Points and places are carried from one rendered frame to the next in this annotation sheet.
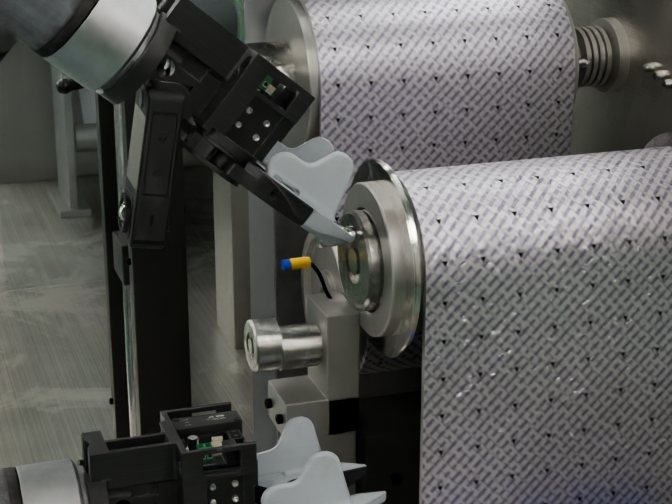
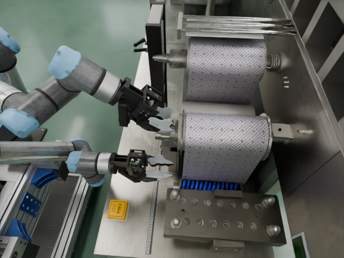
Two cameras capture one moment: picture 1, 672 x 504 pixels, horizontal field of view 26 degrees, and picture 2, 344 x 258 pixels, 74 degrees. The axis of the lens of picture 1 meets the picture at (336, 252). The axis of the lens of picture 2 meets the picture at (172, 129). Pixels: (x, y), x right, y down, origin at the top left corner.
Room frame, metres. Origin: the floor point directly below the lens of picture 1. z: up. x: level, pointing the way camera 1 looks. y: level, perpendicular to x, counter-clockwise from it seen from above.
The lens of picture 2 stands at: (0.63, -0.16, 1.84)
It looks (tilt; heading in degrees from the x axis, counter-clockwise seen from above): 55 degrees down; 23
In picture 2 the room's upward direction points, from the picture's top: straight up
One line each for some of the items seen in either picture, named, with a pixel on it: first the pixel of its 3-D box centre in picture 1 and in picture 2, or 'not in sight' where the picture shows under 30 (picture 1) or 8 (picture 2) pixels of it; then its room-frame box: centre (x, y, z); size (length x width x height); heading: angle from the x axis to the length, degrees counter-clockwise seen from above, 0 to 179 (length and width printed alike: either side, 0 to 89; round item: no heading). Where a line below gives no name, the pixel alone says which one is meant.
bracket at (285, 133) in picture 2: not in sight; (281, 131); (1.11, -0.31, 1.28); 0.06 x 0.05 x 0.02; 109
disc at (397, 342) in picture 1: (381, 258); (181, 131); (1.02, -0.03, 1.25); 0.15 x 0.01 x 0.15; 19
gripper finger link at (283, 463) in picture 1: (302, 454); (160, 159); (0.97, 0.02, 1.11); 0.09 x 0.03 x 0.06; 118
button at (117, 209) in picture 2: not in sight; (117, 209); (0.79, 0.14, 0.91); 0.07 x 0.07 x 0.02; 19
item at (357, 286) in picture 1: (365, 259); (178, 131); (1.02, -0.02, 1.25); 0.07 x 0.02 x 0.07; 19
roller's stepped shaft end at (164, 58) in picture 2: not in sight; (161, 58); (1.23, 0.13, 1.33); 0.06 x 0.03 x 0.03; 109
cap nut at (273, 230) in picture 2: not in sight; (275, 229); (0.91, -0.41, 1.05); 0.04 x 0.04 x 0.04
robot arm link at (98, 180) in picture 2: not in sight; (92, 170); (0.87, 0.28, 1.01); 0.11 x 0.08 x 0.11; 58
